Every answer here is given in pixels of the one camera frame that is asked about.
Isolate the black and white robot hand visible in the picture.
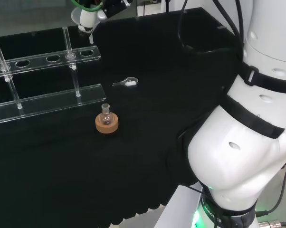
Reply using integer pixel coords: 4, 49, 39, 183
77, 0, 108, 33

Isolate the clear plastic funnel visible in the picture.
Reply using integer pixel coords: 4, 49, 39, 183
70, 7, 95, 45

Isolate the clear acrylic funnel stand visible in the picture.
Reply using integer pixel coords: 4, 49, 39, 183
0, 26, 107, 124

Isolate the clear glass round-bottom flask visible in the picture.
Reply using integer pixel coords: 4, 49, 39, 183
99, 103, 114, 125

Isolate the black bench cloth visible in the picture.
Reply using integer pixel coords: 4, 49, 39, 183
0, 7, 231, 227

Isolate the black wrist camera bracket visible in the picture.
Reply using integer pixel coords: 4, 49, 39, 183
104, 0, 133, 19

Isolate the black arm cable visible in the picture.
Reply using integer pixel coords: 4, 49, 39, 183
177, 0, 245, 60

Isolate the brown cork ring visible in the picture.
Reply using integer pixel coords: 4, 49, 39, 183
95, 113, 120, 135

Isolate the thin black base cable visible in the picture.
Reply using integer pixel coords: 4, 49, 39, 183
256, 161, 286, 216

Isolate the metal cable connector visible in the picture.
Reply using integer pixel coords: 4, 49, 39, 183
258, 220, 286, 228

